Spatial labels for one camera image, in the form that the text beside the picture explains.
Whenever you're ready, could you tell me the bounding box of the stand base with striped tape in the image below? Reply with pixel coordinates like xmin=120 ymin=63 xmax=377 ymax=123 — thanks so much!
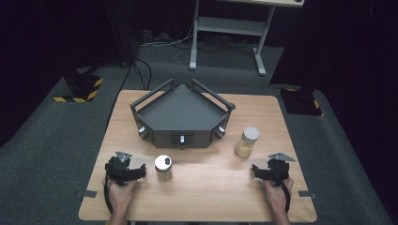
xmin=277 ymin=84 xmax=324 ymax=117
xmin=52 ymin=72 xmax=104 ymax=104

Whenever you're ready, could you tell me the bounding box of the person's right hand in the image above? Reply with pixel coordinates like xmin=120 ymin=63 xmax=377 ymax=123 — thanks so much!
xmin=263 ymin=176 xmax=295 ymax=218

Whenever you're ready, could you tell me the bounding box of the black floor cable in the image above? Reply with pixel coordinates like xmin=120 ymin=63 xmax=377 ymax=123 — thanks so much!
xmin=105 ymin=56 xmax=153 ymax=128

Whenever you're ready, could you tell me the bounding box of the glass jar with silver lid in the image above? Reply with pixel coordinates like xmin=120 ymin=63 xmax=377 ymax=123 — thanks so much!
xmin=153 ymin=154 xmax=174 ymax=182

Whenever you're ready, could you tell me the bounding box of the person's left hand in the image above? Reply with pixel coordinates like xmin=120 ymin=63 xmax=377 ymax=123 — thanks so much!
xmin=105 ymin=178 xmax=138 ymax=218

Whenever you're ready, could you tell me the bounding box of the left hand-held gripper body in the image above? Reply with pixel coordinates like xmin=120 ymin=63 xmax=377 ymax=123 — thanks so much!
xmin=104 ymin=151 xmax=139 ymax=188

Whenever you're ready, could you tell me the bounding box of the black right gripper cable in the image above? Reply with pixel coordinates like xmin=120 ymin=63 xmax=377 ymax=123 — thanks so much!
xmin=280 ymin=178 xmax=293 ymax=215

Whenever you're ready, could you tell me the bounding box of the dark grey corner rack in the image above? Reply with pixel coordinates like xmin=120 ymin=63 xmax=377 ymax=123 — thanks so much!
xmin=129 ymin=78 xmax=237 ymax=150

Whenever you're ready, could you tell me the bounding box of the power strip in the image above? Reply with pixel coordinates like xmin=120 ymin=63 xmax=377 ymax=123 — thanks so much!
xmin=140 ymin=28 xmax=176 ymax=45

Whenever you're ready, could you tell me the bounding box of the glass jar with white lid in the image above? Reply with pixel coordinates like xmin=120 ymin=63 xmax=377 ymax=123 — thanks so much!
xmin=234 ymin=126 xmax=261 ymax=158

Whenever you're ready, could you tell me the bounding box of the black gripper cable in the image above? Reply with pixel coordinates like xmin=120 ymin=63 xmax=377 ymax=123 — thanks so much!
xmin=102 ymin=176 xmax=115 ymax=215
xmin=280 ymin=178 xmax=293 ymax=215

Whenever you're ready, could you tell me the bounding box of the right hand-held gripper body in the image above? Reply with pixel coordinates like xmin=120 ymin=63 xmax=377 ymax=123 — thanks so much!
xmin=264 ymin=152 xmax=297 ymax=188

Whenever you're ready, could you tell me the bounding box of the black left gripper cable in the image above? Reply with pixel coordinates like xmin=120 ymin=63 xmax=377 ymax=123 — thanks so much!
xmin=102 ymin=176 xmax=115 ymax=215

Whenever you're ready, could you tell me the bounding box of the white floor cable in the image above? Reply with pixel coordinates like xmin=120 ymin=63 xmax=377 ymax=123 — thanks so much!
xmin=140 ymin=22 xmax=196 ymax=65

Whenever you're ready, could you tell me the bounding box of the grey tape strip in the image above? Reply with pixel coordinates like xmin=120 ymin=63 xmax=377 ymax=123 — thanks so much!
xmin=298 ymin=189 xmax=318 ymax=200
xmin=76 ymin=189 xmax=99 ymax=199

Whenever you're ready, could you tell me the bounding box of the white frame desk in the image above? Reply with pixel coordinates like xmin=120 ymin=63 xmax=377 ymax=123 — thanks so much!
xmin=189 ymin=0 xmax=305 ymax=77

